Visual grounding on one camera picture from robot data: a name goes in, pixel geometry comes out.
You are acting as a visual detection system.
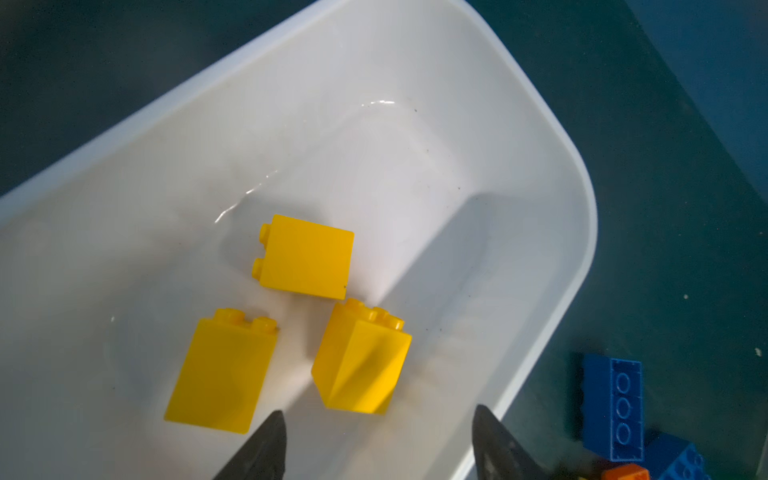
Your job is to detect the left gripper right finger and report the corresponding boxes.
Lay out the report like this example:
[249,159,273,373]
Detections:
[472,404,549,480]

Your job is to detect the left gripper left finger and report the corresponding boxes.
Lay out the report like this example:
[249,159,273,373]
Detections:
[214,410,287,480]

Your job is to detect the yellow brick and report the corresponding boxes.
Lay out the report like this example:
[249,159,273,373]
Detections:
[252,215,354,300]
[164,308,279,434]
[311,298,412,415]

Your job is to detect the blue brick upper right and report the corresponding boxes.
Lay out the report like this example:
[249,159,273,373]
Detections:
[581,354,644,463]

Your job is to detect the blue brick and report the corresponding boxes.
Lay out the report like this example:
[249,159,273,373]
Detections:
[641,433,711,480]
[581,354,644,463]

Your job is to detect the orange brick right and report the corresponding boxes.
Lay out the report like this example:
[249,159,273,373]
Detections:
[600,463,651,480]

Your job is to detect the white container right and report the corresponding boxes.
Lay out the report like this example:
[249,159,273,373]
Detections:
[1,1,597,479]

